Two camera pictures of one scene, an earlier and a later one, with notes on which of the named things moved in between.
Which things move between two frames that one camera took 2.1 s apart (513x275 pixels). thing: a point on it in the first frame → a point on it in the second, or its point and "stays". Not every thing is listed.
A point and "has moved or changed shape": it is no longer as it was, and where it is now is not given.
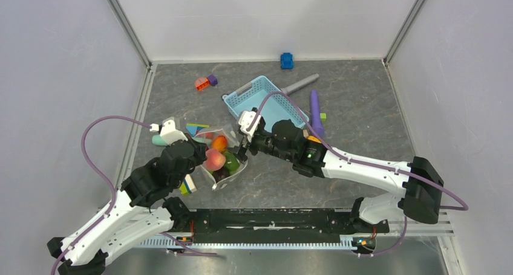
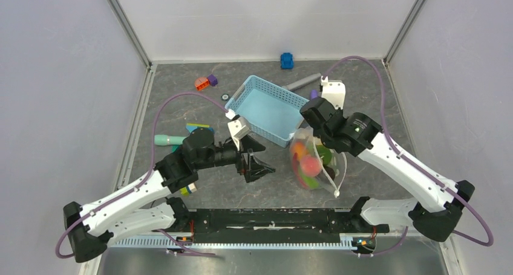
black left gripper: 200,152 → 254,168
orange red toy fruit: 219,142 has moved or changed shape
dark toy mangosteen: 221,174 has moved or changed shape
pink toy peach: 215,161 has moved or changed shape
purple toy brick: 212,80 stays
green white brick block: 188,185 stays
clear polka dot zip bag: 224,159 has moved or changed shape
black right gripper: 241,153 → 340,110
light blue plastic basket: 251,94 stays
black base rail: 279,226 stays
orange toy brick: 201,83 stays
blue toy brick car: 287,61 stays
